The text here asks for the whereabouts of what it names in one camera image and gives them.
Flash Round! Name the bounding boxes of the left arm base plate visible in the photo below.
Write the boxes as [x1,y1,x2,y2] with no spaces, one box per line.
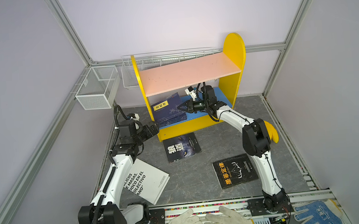
[136,208,166,224]

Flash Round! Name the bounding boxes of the blue book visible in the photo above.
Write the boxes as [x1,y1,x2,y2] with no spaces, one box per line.
[151,93,186,122]

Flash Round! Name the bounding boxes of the black book yellow title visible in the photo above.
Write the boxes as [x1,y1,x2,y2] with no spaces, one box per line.
[212,153,259,189]

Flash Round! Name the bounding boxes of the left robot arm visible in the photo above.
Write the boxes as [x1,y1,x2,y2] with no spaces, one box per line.
[78,119,159,224]

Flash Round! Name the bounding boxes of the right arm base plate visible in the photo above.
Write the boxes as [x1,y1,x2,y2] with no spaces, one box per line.
[246,197,293,216]

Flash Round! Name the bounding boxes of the white mesh wall basket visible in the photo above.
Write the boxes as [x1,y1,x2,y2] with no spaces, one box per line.
[76,65,121,111]

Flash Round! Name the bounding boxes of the white wire basket behind shelf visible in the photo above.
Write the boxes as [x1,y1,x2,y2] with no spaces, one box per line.
[121,47,222,90]

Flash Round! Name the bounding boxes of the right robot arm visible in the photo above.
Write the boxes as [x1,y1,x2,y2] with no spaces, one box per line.
[177,84,292,213]

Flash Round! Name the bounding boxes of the white book black lettering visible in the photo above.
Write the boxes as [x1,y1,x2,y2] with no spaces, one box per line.
[124,159,170,205]

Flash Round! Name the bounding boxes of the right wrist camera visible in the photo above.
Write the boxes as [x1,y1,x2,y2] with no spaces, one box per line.
[185,86,199,101]

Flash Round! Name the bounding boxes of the yellow bookshelf pink blue shelves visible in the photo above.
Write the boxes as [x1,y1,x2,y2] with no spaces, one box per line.
[131,33,254,141]

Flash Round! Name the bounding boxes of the yellow toy banana bunch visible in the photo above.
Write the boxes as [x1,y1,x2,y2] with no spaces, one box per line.
[264,121,279,144]

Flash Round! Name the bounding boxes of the blue dotted work glove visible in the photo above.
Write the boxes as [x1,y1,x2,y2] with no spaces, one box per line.
[294,199,343,224]

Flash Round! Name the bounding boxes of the black wolf cover book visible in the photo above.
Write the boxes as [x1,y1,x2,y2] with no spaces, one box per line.
[162,132,202,163]

